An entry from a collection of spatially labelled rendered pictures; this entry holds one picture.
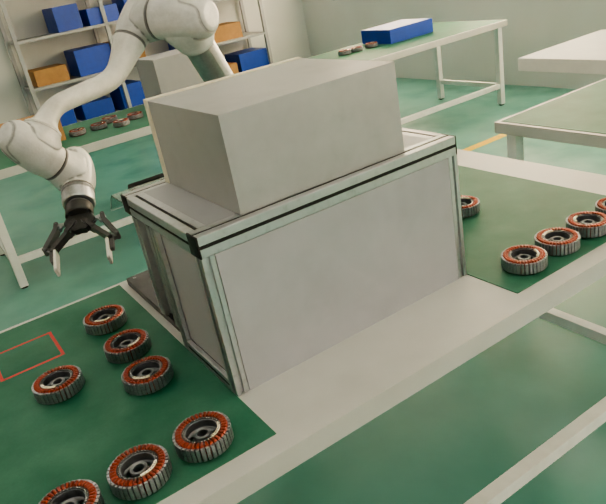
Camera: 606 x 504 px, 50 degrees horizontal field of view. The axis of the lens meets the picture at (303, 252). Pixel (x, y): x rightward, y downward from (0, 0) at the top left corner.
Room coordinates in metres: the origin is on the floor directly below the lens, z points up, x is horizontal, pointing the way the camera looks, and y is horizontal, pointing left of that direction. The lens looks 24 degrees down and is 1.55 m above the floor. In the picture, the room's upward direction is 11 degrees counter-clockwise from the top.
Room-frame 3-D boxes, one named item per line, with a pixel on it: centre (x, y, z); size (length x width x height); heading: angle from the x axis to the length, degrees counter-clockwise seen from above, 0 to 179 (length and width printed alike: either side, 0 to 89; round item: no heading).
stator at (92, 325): (1.55, 0.56, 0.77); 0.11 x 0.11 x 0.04
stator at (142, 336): (1.39, 0.47, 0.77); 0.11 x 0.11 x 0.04
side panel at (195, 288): (1.25, 0.25, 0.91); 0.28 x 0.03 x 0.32; 29
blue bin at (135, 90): (8.04, 1.73, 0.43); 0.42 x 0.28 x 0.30; 31
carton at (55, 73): (7.66, 2.44, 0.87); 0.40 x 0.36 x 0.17; 29
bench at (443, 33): (5.77, -1.10, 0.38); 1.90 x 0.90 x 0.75; 119
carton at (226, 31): (8.73, 0.50, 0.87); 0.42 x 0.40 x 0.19; 118
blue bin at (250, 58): (8.87, 0.24, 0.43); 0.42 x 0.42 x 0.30; 29
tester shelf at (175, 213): (1.48, 0.00, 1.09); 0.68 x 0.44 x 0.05; 119
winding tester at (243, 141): (1.47, 0.01, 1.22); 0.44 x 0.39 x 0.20; 119
